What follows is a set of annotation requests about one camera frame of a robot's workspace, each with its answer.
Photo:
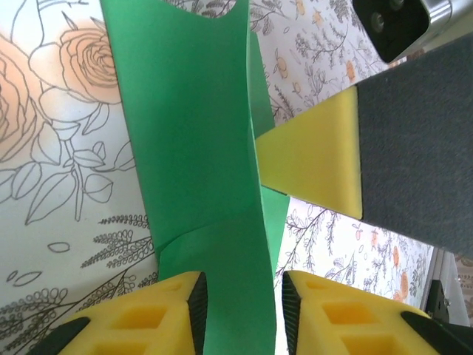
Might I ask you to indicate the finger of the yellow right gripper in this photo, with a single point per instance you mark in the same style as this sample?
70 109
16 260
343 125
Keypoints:
369 155

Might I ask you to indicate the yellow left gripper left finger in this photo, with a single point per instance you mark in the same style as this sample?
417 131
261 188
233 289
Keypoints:
148 321

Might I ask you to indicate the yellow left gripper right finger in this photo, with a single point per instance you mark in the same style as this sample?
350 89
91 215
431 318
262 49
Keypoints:
351 325

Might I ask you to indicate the green paper sheet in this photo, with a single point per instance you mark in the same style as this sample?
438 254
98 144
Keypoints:
192 148

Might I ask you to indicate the aluminium table side rail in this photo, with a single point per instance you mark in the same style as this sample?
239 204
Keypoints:
443 264

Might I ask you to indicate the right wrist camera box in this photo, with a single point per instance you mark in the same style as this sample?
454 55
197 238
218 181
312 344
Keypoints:
399 26

